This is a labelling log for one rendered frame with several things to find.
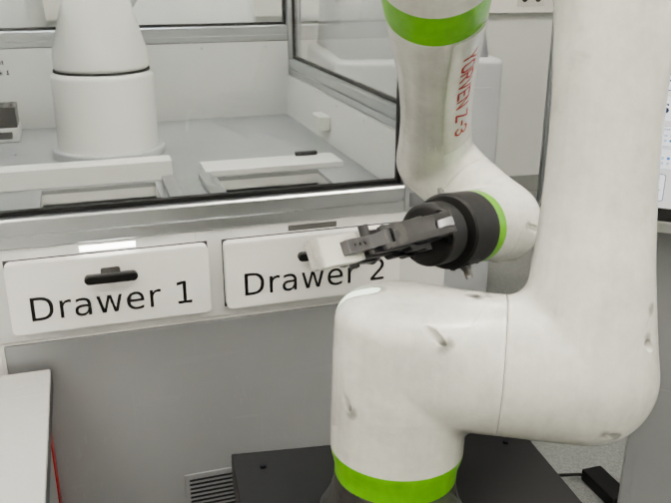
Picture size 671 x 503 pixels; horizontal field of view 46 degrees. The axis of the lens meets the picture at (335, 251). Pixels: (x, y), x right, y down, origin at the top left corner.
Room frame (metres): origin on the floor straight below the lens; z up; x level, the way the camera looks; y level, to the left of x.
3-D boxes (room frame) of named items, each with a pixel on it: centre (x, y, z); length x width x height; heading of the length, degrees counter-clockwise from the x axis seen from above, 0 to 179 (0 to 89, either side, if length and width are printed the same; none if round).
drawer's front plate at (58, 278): (1.10, 0.33, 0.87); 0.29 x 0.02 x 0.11; 108
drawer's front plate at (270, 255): (1.19, 0.03, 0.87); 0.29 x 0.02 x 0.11; 108
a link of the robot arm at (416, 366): (0.67, -0.07, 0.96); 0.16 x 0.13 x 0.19; 80
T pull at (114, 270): (1.07, 0.33, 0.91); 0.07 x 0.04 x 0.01; 108
